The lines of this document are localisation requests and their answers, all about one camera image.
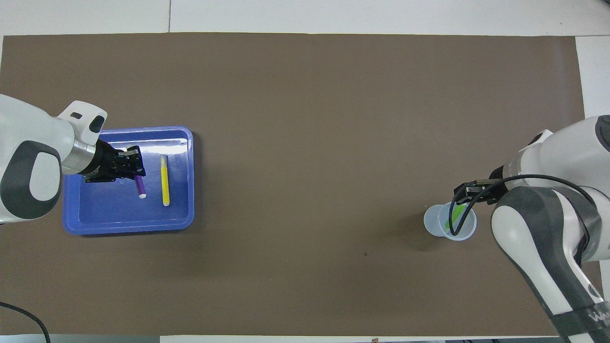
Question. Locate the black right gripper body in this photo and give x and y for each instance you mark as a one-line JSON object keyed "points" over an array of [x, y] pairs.
{"points": [[498, 186]]}

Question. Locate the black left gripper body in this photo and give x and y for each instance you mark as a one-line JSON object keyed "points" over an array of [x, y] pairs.
{"points": [[102, 164]]}

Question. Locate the purple pen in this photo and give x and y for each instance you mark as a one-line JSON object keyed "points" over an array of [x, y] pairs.
{"points": [[140, 186]]}

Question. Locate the green pen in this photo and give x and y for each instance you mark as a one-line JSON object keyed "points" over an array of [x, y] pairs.
{"points": [[457, 212]]}

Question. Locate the yellow pen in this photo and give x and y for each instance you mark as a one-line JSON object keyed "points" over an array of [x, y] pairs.
{"points": [[165, 186]]}

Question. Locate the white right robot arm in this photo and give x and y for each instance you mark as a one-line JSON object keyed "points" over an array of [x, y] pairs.
{"points": [[562, 200]]}

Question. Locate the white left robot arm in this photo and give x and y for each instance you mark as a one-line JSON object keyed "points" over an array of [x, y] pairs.
{"points": [[33, 143]]}

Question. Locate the blue plastic tray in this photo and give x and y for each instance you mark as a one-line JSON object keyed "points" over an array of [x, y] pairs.
{"points": [[109, 209]]}

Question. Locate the clear plastic cup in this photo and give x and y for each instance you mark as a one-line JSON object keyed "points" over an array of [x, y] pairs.
{"points": [[433, 221]]}

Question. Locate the brown table mat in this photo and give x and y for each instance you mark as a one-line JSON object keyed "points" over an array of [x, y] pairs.
{"points": [[305, 143]]}

